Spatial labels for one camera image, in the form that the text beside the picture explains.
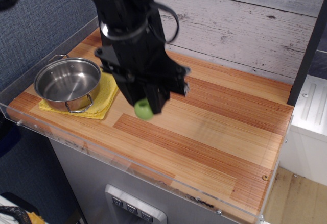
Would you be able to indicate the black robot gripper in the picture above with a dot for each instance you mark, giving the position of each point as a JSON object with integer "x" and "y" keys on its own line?
{"x": 134, "y": 53}

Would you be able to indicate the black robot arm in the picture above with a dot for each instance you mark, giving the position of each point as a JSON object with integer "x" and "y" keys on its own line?
{"x": 128, "y": 8}

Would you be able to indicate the yellow folded cloth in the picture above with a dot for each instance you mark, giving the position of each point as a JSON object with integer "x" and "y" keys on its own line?
{"x": 102, "y": 103}

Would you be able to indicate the stainless steel pot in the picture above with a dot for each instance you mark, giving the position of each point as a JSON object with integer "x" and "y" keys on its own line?
{"x": 68, "y": 84}

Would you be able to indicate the clear acrylic table guard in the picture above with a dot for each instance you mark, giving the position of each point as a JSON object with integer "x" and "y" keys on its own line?
{"x": 217, "y": 147}

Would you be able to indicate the grey toy fridge cabinet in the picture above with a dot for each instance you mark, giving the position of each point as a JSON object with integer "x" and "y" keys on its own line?
{"x": 88, "y": 174}

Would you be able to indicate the silver dispenser button panel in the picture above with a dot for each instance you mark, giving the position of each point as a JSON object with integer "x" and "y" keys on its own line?
{"x": 129, "y": 209}

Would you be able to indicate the yellow object bottom left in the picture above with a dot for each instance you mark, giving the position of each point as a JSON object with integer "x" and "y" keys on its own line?
{"x": 33, "y": 218}

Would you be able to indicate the white metal cabinet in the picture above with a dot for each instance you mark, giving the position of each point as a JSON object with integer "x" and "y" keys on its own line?
{"x": 304, "y": 151}

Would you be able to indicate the dark vertical post right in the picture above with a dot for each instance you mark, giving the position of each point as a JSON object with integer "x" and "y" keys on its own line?
{"x": 308, "y": 56}

